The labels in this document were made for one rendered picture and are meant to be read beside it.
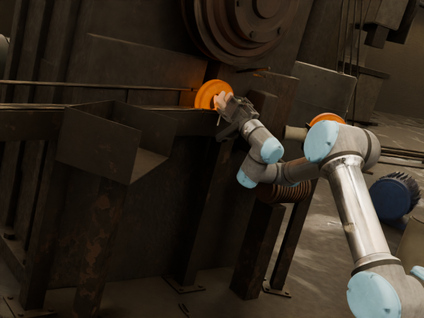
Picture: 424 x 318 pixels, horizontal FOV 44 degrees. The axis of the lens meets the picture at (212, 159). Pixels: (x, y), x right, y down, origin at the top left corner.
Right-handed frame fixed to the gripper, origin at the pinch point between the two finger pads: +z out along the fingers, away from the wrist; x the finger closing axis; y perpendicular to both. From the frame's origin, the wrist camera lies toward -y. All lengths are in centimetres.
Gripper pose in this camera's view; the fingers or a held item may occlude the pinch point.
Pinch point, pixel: (216, 99)
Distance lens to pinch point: 189.0
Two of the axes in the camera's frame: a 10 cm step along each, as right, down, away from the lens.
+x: -7.5, -0.4, -6.6
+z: -5.0, -6.2, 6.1
